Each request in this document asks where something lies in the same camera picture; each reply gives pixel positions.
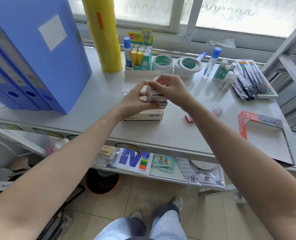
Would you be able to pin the white tray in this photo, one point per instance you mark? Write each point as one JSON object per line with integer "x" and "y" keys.
{"x": 270, "y": 95}

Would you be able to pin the stack of white tape rolls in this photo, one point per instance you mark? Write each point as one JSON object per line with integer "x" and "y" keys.
{"x": 160, "y": 68}
{"x": 183, "y": 72}

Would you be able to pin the yellow film roll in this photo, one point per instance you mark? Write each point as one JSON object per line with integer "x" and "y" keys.
{"x": 105, "y": 39}

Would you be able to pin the blue white paper pack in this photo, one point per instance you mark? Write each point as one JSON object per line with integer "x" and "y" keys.
{"x": 130, "y": 159}

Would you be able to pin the group of white capped glue sticks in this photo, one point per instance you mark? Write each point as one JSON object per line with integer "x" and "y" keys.
{"x": 141, "y": 49}

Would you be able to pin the white glue stick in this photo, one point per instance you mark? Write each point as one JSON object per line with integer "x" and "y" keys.
{"x": 233, "y": 79}
{"x": 228, "y": 78}

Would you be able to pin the green label glue stick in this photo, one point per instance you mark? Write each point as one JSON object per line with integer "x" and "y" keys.
{"x": 220, "y": 69}
{"x": 225, "y": 72}

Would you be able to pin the white dotted sheet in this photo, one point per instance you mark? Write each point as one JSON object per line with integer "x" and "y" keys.
{"x": 184, "y": 167}

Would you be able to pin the person's left leg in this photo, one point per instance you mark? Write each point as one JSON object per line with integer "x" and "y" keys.
{"x": 118, "y": 231}

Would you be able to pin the white metal rack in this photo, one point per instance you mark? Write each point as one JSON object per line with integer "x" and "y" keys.
{"x": 288, "y": 64}

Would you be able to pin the person's right hand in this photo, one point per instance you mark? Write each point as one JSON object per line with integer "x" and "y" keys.
{"x": 175, "y": 89}

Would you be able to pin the pink plastic bag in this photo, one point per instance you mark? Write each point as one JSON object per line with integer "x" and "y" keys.
{"x": 54, "y": 144}

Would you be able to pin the clear bag with patterned paper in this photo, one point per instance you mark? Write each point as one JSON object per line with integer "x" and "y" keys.
{"x": 205, "y": 177}

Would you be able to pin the teal packets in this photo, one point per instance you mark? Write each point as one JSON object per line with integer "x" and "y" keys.
{"x": 163, "y": 162}

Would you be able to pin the person's right leg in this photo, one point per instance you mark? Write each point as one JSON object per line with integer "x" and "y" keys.
{"x": 168, "y": 226}

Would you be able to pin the stack of clear packets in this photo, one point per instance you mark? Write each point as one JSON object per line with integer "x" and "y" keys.
{"x": 105, "y": 157}

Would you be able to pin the person's left hand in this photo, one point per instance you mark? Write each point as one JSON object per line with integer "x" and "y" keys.
{"x": 131, "y": 102}

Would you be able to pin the crumpled clear plastic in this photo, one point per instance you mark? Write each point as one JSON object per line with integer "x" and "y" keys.
{"x": 225, "y": 43}

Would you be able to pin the person's left shoe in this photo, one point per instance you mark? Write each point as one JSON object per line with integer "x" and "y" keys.
{"x": 136, "y": 215}

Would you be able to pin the yellow glue stick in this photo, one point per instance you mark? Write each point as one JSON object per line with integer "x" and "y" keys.
{"x": 133, "y": 58}
{"x": 140, "y": 57}

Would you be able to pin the white window frame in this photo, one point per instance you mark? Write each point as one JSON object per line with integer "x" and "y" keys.
{"x": 190, "y": 19}

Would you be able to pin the black trash bin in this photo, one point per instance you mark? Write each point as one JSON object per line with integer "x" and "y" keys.
{"x": 101, "y": 182}

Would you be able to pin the red large cardboard box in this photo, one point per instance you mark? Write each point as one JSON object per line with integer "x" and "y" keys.
{"x": 263, "y": 139}

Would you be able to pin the stack of black pen packets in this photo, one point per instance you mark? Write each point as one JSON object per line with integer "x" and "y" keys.
{"x": 250, "y": 79}

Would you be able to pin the person's right shoe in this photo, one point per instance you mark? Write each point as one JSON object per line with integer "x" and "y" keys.
{"x": 176, "y": 203}

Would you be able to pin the white paper clip carton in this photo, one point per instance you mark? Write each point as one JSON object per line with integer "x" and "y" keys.
{"x": 143, "y": 117}

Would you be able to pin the person's left forearm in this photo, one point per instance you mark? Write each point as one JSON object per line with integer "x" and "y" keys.
{"x": 63, "y": 172}

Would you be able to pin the white dustpan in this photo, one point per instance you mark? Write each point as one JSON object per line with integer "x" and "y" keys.
{"x": 0, "y": 176}

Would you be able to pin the person's leg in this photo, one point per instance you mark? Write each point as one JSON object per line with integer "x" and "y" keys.
{"x": 118, "y": 231}
{"x": 168, "y": 226}

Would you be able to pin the green glue display box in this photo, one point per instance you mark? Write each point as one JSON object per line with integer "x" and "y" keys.
{"x": 146, "y": 63}

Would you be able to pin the person's shoe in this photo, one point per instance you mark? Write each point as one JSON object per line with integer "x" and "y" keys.
{"x": 176, "y": 203}
{"x": 136, "y": 215}

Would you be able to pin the small blue capped glue bottle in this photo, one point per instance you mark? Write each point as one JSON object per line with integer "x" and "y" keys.
{"x": 201, "y": 56}

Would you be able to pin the person's right forearm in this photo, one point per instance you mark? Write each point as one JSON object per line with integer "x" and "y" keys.
{"x": 238, "y": 159}

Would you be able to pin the small red box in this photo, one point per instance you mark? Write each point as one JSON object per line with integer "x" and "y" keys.
{"x": 216, "y": 110}
{"x": 188, "y": 119}

